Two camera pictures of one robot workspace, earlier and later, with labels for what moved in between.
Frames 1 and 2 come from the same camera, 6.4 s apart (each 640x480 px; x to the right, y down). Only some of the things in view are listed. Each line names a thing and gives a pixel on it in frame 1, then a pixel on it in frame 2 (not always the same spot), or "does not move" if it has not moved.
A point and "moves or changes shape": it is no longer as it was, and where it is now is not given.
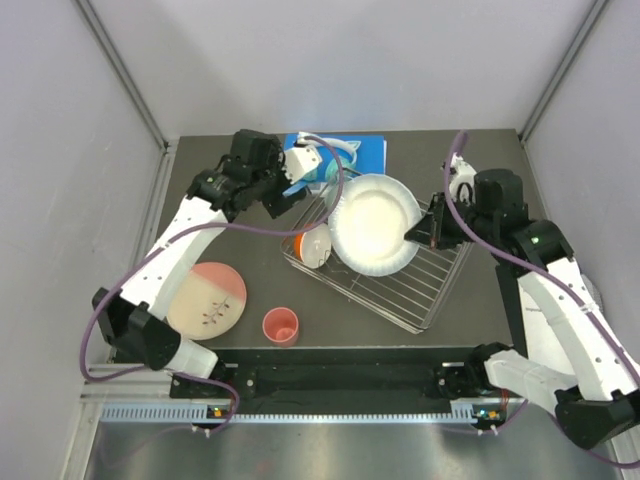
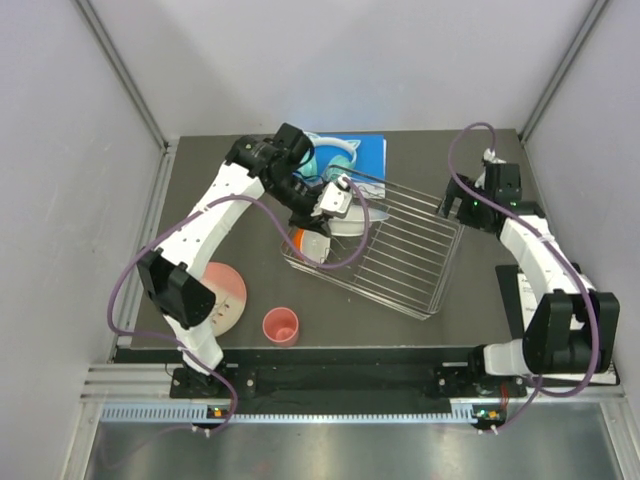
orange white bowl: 313,247 does not move
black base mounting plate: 338,377 does not move
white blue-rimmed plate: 368,232 moves or changes shape
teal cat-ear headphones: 345,150 does not move
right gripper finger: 425,232 to 452,200
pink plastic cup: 281,326 does not move
